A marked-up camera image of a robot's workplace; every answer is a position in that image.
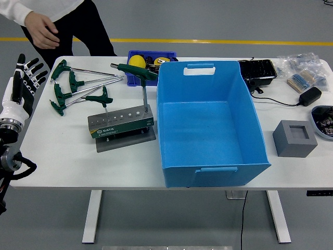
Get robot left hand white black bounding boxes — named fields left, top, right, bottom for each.
left=0, top=54, right=49, bottom=123

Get person's right hand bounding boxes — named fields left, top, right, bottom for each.
left=25, top=11, right=60, bottom=49

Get thin green T-handle hex wrench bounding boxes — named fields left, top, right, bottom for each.
left=85, top=95, right=114, bottom=119

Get large green T-handle hex wrench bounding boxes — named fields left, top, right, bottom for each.
left=110, top=62, right=159, bottom=114

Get green grey wrench holder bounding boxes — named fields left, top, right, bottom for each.
left=87, top=105, right=155, bottom=140

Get person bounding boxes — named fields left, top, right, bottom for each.
left=0, top=0, right=118, bottom=70

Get yellow lemon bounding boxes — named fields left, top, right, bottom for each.
left=129, top=54, right=146, bottom=70

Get small dark blue bin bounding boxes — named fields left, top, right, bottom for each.
left=124, top=50, right=179, bottom=87

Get white table leg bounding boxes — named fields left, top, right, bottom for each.
left=82, top=190, right=104, bottom=244
left=266, top=190, right=291, bottom=244

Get large light blue bin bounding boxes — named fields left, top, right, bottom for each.
left=156, top=60, right=272, bottom=189

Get black plastic tray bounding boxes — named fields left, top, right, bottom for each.
left=238, top=59, right=278, bottom=87

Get clear bags of small parts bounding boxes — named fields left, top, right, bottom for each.
left=275, top=52, right=328, bottom=88

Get blue resistor strip bundle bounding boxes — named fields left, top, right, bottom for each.
left=287, top=69, right=317, bottom=92

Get grey block with square recess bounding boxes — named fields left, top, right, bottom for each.
left=272, top=120, right=318, bottom=158

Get black power adapter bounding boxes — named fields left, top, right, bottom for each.
left=298, top=86, right=323, bottom=107

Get light blue rimmed bowl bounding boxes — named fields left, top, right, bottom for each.
left=311, top=105, right=333, bottom=141

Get black circuit boards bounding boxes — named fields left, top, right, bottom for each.
left=313, top=106, right=333, bottom=136

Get black table control panel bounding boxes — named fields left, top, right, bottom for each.
left=306, top=190, right=333, bottom=197

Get grey metal base plate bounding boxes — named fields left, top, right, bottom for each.
left=95, top=127, right=158, bottom=154

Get black strap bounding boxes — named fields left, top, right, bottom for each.
left=247, top=79, right=264, bottom=94

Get black adapter cord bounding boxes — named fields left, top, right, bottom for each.
left=249, top=88, right=302, bottom=107

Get black hanging cable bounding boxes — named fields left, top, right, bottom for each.
left=239, top=191, right=248, bottom=250

